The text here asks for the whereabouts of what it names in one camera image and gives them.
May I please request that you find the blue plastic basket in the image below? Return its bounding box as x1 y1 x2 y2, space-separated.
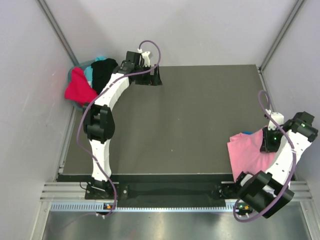
64 60 98 111

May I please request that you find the aluminium corner post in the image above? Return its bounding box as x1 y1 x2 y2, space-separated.
257 0 306 74
36 0 79 65

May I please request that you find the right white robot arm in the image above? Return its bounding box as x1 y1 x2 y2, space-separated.
227 109 319 223

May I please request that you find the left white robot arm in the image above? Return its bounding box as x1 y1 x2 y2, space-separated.
82 48 162 199

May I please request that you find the aluminium front rail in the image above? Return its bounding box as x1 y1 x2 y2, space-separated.
40 181 313 203

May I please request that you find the pink t shirt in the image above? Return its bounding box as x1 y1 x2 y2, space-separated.
227 129 276 181

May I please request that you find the light blue t shirt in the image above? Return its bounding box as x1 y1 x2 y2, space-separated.
83 56 106 88

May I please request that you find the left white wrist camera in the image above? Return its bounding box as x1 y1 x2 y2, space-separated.
137 48 152 67

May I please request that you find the slotted grey cable duct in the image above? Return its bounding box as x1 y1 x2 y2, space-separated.
49 201 253 213

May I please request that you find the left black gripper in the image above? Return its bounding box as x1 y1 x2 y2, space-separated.
134 63 162 86

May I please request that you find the black t shirt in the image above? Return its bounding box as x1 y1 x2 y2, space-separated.
91 58 118 95

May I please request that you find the right aluminium corner post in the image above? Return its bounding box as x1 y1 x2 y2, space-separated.
257 0 306 74

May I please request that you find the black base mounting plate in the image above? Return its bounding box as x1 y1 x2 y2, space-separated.
89 181 237 200

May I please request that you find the red t shirt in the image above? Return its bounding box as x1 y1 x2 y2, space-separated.
64 67 98 107

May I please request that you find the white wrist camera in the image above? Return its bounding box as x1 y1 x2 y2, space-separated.
137 48 152 67
265 109 285 131

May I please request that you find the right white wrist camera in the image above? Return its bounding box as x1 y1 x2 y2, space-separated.
265 109 285 131

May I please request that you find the left aluminium corner post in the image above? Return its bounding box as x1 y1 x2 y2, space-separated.
36 0 79 65

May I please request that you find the folded blue t shirt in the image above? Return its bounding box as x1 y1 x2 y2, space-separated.
242 131 254 135

